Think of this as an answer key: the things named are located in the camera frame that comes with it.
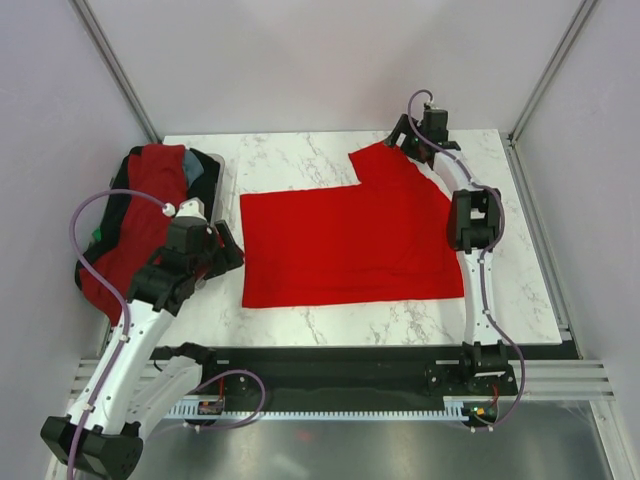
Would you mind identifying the bright red t shirt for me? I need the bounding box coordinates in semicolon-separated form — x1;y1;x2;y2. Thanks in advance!
240;143;464;309

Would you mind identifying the right aluminium frame post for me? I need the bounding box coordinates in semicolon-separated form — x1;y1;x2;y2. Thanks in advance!
506;0;600;147

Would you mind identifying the dark red t shirt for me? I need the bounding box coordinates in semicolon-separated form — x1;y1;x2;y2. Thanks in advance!
79;143;201;324

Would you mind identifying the left aluminium frame post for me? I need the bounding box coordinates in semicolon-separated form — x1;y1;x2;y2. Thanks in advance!
69;0;161;143

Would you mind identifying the blue grey garment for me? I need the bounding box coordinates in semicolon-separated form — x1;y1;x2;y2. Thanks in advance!
182;150;204;188

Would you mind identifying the aluminium rail front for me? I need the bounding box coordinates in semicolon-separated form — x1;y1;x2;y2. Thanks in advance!
69;359;615;401

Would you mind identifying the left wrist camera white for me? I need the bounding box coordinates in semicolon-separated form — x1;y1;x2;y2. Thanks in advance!
170;198;207;229

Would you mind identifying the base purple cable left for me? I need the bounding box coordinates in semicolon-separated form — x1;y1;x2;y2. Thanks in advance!
182;367;269;432

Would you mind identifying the aluminium frame post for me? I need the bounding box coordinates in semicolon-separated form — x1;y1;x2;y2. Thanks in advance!
69;0;161;143
506;0;600;147

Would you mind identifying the black garment in pile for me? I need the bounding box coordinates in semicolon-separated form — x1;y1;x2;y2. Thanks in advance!
73;148;224;291

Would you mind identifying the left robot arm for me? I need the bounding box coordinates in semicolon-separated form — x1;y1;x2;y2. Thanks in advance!
40;198;243;479

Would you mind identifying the white cable duct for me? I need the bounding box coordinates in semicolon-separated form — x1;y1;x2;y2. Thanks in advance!
164;396;499;422

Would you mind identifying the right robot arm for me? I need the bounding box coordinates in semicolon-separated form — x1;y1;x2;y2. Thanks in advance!
384;105;518;396

